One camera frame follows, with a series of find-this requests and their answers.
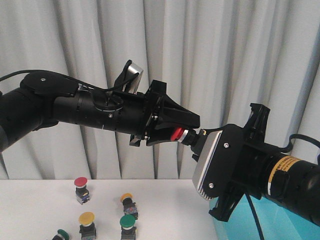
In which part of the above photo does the white pleated curtain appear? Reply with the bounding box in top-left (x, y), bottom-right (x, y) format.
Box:
top-left (0, 0), bottom-right (320, 179)

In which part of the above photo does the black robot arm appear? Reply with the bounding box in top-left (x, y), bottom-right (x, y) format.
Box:
top-left (209, 103), bottom-right (320, 226)
top-left (0, 70), bottom-right (200, 151)

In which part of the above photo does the yellow push button lying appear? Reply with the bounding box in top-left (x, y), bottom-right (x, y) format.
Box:
top-left (120, 192), bottom-right (139, 220)

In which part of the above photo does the green push button lying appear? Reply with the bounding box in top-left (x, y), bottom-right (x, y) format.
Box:
top-left (52, 229), bottom-right (70, 240)

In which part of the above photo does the blue plastic box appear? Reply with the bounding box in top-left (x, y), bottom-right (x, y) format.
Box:
top-left (213, 196), bottom-right (320, 240)

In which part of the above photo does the red push button carried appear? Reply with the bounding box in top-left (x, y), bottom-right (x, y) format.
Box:
top-left (171, 127), bottom-right (208, 151)

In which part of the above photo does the yellow push button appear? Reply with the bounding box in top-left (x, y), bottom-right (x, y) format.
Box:
top-left (120, 192), bottom-right (139, 220)
top-left (78, 211), bottom-right (97, 240)

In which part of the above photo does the green push button standing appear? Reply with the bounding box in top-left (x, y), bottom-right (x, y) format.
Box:
top-left (119, 214), bottom-right (137, 240)

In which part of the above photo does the red push button standing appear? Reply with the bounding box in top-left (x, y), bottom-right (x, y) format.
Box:
top-left (74, 176), bottom-right (90, 205)

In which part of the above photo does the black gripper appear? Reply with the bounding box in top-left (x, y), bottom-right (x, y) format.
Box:
top-left (209, 103), bottom-right (270, 222)
top-left (129, 80), bottom-right (200, 147)

